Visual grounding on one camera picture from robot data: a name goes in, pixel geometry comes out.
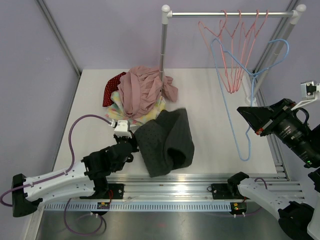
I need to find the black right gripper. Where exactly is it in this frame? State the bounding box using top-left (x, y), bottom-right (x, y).
top-left (237, 96), bottom-right (320, 165)

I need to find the yellow blue tie-dye skirt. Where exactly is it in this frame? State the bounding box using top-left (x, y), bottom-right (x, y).
top-left (105, 91), bottom-right (166, 126)

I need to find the dark grey dotted skirt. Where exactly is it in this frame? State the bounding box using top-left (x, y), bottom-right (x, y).
top-left (134, 108), bottom-right (195, 178)

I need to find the blue wire hanger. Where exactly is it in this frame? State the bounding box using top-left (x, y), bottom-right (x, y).
top-left (210, 38), bottom-right (290, 162)

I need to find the pink pleated skirt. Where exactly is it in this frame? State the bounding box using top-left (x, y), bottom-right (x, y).
top-left (117, 65), bottom-right (178, 119)

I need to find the red polka dot skirt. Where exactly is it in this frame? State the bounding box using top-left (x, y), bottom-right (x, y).
top-left (102, 72), bottom-right (126, 107)

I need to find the pink hanger of red skirt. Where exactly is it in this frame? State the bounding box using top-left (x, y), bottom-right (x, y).
top-left (232, 10), bottom-right (260, 93)

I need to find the pink hanger of white skirt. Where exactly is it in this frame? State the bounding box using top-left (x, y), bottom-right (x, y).
top-left (237, 9), bottom-right (270, 88)

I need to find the pink hanger of tie-dye skirt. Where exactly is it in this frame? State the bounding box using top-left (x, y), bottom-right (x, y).
top-left (218, 10), bottom-right (242, 94)

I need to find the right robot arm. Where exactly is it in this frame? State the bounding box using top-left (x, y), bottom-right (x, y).
top-left (226, 98), bottom-right (320, 240)

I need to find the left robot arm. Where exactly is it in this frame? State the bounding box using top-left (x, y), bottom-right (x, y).
top-left (12, 133), bottom-right (139, 218)

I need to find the white metal clothes rack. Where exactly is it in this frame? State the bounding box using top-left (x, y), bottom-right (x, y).
top-left (158, 3), bottom-right (307, 106)

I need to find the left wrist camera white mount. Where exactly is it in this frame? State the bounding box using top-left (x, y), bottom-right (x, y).
top-left (109, 120), bottom-right (133, 138)

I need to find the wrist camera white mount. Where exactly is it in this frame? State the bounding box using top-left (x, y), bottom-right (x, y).
top-left (291, 80), bottom-right (320, 111)
top-left (109, 120), bottom-right (133, 138)

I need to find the aluminium corner frame right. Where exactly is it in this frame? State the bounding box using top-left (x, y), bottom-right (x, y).
top-left (253, 16), bottom-right (295, 181)

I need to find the aluminium corner frame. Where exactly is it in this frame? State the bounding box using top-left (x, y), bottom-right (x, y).
top-left (253, 16), bottom-right (295, 181)
top-left (35, 0), bottom-right (82, 78)

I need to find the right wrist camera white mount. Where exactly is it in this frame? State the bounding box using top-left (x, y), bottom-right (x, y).
top-left (291, 80), bottom-right (320, 111)

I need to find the white slotted cable duct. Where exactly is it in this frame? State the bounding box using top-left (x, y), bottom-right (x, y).
top-left (44, 201), bottom-right (231, 212)

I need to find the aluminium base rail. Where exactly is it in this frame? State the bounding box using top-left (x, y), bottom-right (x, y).
top-left (39, 172), bottom-right (306, 203)

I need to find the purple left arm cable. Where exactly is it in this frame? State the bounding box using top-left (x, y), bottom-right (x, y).
top-left (0, 114), bottom-right (116, 236)

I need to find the aluminium corner frame left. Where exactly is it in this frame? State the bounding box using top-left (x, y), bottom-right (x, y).
top-left (35, 0), bottom-right (82, 78)

